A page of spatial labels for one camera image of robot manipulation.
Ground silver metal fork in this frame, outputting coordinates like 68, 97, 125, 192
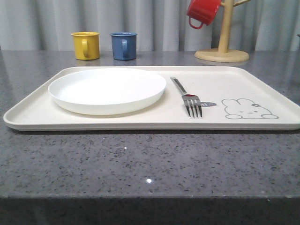
170, 77, 203, 119

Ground white round plate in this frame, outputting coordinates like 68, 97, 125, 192
48, 67, 166, 115

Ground beige rabbit serving tray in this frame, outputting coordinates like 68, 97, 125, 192
3, 66, 300, 131

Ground blue enamel mug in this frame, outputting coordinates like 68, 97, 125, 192
111, 32, 137, 60

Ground wooden mug tree stand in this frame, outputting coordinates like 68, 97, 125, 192
195, 0, 249, 63

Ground yellow enamel mug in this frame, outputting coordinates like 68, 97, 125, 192
71, 31, 100, 60

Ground red enamel mug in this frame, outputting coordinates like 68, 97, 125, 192
187, 0, 221, 30

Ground grey curtain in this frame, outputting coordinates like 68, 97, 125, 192
0, 0, 300, 52

